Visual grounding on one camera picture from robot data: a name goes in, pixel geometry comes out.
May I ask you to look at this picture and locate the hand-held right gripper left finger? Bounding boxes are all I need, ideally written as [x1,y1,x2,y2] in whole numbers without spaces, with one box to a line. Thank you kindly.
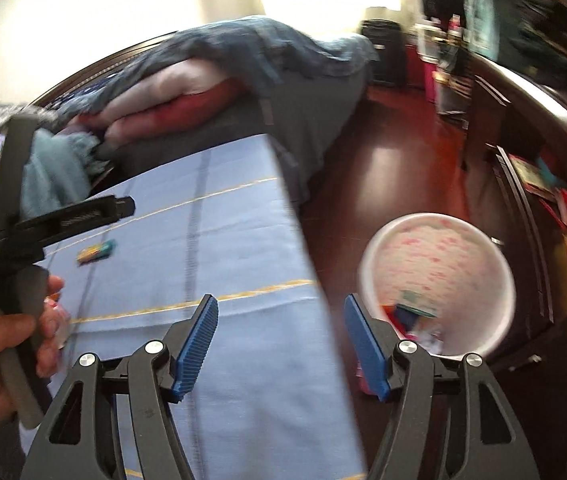
[20,294,220,480]

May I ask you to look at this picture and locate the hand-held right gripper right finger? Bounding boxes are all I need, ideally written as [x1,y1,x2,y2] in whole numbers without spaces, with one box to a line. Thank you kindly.
[344,294,541,480]

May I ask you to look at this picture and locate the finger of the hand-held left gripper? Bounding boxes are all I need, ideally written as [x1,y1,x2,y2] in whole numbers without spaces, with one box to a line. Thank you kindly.
[38,195,137,250]

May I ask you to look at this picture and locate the white paper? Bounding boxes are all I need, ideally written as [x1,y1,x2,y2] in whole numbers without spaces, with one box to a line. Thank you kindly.
[415,329,444,356]

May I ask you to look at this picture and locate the light blue packet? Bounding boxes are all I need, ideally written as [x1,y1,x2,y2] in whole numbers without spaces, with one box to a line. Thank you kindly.
[397,290,438,318]

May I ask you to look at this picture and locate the white pink dotted bin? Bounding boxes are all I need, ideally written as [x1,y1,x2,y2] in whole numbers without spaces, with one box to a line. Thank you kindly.
[358,212,517,361]

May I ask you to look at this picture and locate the teal fleece blanket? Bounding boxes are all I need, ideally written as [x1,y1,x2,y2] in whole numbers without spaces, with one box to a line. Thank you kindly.
[18,127,107,211]

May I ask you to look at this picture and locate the blue striped tablecloth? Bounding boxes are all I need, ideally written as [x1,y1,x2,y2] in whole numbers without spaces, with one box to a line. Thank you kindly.
[18,132,369,480]

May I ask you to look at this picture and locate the navy star print pillow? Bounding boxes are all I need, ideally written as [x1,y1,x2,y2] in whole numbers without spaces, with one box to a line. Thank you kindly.
[51,67,129,113]

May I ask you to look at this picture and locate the dark wooden headboard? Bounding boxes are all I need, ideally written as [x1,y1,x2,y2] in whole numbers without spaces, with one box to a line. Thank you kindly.
[28,30,179,108]

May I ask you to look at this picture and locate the pink and red pillows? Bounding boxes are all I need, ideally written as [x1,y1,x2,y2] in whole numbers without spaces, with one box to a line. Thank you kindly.
[71,57,257,148]

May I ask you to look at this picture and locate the bed with grey base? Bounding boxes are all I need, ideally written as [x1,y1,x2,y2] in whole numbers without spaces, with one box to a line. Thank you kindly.
[108,67,369,206]

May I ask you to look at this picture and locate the dark wooden dresser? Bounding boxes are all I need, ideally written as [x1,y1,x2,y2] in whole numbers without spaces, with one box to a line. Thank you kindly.
[463,50,567,366]

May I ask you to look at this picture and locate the pink storage box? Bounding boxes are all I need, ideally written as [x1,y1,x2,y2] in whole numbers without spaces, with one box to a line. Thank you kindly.
[423,57,440,103]

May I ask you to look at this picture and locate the black suitcase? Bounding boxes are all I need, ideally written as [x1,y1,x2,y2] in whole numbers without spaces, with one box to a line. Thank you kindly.
[360,19,407,86]

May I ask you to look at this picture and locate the white plastic storage container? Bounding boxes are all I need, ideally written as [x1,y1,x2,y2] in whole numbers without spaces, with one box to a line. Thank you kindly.
[416,20,464,61]

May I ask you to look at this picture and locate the teal printed bag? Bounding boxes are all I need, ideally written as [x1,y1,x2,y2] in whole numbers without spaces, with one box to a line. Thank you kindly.
[463,0,501,61]

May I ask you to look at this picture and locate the dark folded clothes pile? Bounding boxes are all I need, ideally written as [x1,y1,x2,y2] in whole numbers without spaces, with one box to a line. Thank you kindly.
[498,0,567,91]

